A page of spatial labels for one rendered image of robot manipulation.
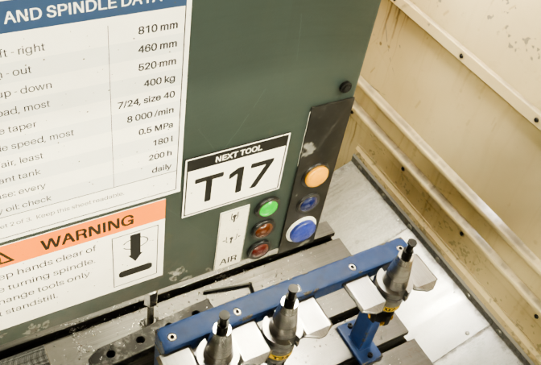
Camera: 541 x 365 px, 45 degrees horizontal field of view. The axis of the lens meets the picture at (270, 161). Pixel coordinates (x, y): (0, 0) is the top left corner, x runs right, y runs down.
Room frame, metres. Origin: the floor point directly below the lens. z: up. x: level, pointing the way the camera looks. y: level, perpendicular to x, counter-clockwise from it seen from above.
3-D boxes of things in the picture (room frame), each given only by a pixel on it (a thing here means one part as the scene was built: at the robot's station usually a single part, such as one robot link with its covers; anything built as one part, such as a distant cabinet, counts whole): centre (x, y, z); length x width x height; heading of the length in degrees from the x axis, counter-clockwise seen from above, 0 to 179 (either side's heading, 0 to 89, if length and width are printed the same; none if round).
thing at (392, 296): (0.69, -0.24, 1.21); 0.06 x 0.06 x 0.03
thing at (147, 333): (0.66, 0.16, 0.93); 0.26 x 0.05 x 0.06; 131
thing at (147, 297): (0.72, 0.18, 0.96); 0.03 x 0.03 x 0.13
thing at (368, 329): (0.77, -0.26, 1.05); 0.10 x 0.05 x 0.30; 36
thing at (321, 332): (0.59, -0.11, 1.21); 0.07 x 0.05 x 0.01; 36
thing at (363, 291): (0.66, -0.20, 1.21); 0.07 x 0.05 x 0.01; 36
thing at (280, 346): (0.56, -0.07, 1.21); 0.06 x 0.06 x 0.03
